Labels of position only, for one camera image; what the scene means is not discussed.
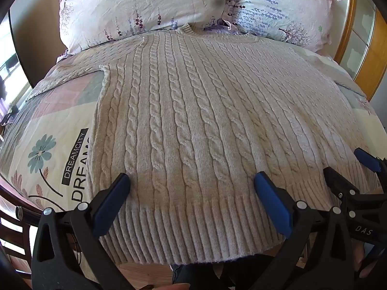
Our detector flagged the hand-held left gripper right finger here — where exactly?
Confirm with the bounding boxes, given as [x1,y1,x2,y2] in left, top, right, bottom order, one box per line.
[253,171,364,290]

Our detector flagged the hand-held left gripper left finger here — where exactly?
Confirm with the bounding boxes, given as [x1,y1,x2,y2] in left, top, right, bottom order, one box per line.
[32,173,134,290]

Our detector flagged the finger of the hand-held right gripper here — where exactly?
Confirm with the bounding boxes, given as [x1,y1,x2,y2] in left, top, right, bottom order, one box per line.
[354,148,387,176]
[323,166,361,200]

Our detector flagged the beige cable knit sweater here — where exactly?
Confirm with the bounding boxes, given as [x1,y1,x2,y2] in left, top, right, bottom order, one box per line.
[26,23,383,265]

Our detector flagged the printed flower quilt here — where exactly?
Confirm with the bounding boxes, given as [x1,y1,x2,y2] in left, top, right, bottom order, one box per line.
[0,41,387,280]

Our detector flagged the person's dark trouser leg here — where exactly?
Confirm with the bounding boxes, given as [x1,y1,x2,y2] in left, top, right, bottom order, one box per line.
[170,255,239,290]

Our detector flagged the wooden chair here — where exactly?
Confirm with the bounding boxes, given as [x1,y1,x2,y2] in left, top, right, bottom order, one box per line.
[0,179,41,290]

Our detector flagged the frosted glass cabinet door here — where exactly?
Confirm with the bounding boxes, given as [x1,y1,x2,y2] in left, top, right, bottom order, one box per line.
[353,0,387,89]

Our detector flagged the wooden bed headboard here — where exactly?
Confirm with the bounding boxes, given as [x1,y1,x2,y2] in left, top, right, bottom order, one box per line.
[332,0,379,80]

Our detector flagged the blue floral pillow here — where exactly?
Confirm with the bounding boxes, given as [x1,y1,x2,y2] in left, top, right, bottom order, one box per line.
[222,0,343,53]

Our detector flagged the pink floral pillow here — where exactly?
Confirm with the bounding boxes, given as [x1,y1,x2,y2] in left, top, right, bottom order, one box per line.
[52,0,228,55]

